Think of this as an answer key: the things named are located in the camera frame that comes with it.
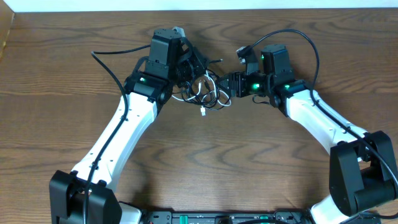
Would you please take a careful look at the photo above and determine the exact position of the black usb cable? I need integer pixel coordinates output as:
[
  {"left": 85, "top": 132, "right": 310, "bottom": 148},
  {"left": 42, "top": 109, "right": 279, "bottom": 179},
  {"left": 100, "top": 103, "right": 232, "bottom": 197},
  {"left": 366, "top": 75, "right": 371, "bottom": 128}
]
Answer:
[{"left": 178, "top": 58, "right": 233, "bottom": 111}]

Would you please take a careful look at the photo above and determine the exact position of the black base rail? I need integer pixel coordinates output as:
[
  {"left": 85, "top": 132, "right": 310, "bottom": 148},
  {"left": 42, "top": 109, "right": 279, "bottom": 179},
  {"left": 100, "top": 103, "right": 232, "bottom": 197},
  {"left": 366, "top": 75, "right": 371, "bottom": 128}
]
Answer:
[{"left": 141, "top": 210, "right": 382, "bottom": 224}]

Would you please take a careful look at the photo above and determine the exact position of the white usb cable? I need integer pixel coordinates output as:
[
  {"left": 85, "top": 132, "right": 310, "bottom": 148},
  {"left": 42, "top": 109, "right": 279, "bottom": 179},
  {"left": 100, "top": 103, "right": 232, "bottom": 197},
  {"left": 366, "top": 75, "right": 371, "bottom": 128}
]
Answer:
[{"left": 171, "top": 70, "right": 233, "bottom": 116}]

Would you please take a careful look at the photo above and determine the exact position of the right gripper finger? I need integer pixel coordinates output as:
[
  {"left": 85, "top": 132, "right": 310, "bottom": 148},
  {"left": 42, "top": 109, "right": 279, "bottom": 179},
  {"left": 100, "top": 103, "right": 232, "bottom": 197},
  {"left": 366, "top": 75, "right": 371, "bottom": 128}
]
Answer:
[
  {"left": 216, "top": 73, "right": 233, "bottom": 85},
  {"left": 217, "top": 83, "right": 233, "bottom": 97}
]

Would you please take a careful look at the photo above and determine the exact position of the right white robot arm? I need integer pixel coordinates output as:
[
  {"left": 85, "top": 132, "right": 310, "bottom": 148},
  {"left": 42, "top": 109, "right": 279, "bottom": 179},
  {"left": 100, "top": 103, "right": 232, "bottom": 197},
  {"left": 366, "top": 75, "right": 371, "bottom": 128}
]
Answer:
[{"left": 218, "top": 44, "right": 397, "bottom": 223}]

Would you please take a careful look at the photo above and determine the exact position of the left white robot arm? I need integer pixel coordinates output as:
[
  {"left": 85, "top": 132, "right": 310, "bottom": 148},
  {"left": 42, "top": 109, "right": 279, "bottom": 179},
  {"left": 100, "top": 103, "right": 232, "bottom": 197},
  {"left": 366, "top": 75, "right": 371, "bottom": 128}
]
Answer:
[{"left": 49, "top": 27, "right": 209, "bottom": 223}]

